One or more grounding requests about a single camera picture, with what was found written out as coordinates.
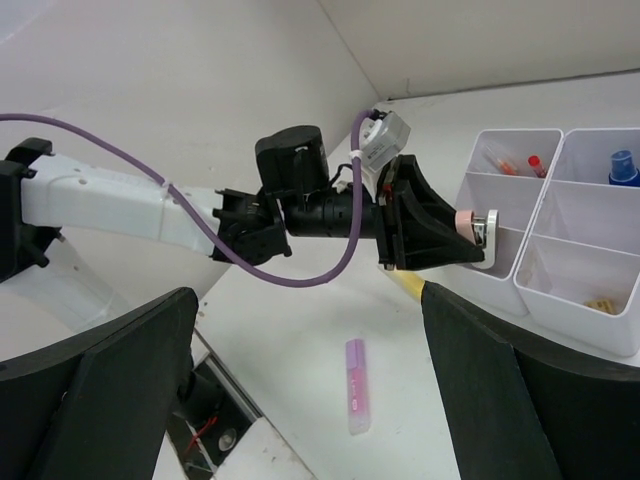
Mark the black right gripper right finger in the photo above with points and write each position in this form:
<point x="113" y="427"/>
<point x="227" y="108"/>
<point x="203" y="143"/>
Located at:
<point x="520" y="406"/>

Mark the yellow highlighter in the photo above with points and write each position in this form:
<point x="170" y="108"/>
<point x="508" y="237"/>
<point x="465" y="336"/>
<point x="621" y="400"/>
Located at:
<point x="412" y="284"/>

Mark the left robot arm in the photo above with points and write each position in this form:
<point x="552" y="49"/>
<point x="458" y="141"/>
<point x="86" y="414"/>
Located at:
<point x="42" y="192"/>

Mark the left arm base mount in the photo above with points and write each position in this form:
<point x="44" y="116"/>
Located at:
<point x="210" y="417"/>

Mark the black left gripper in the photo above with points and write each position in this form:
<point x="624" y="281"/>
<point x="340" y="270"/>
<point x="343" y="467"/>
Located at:
<point x="413" y="225"/>

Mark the red gel pen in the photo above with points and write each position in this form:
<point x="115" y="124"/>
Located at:
<point x="537" y="166"/>

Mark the pink highlighter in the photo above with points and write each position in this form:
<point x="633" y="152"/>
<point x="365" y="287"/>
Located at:
<point x="359" y="413"/>

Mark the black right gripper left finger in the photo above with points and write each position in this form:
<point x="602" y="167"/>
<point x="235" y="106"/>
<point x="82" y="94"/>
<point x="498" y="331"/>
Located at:
<point x="96" y="405"/>

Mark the orange-red gel pen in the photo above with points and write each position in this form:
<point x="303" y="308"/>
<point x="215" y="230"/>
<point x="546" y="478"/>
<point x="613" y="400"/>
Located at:
<point x="501" y="164"/>

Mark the tan eraser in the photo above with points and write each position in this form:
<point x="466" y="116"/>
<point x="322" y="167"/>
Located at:
<point x="602" y="305"/>

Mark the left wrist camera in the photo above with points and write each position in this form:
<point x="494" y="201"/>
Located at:
<point x="383" y="137"/>

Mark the blue-capped glue bottle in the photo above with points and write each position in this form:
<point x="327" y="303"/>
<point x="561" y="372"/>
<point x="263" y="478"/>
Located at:
<point x="623" y="170"/>

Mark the white six-compartment organizer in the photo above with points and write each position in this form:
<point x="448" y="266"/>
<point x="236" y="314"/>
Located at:
<point x="562" y="240"/>

